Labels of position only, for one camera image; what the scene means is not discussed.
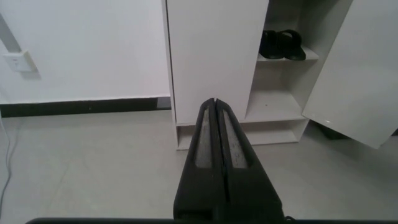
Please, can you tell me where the white wall socket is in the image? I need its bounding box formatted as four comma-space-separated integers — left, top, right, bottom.
2, 50, 37, 73

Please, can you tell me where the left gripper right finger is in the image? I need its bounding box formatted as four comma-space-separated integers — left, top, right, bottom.
215, 98, 285, 221

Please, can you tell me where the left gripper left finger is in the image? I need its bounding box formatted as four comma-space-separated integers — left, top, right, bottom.
173, 98, 227, 220

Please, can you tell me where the white shoe cabinet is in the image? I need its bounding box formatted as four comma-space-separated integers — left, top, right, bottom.
161, 0, 354, 151

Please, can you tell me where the grey cable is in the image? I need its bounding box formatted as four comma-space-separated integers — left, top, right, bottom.
0, 114, 13, 218

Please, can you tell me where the white cabinet door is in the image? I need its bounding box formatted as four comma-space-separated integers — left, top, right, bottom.
165, 0, 270, 126
302, 0, 398, 150

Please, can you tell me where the black slipper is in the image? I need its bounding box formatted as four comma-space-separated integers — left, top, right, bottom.
259, 29, 285, 60
279, 29, 307, 62

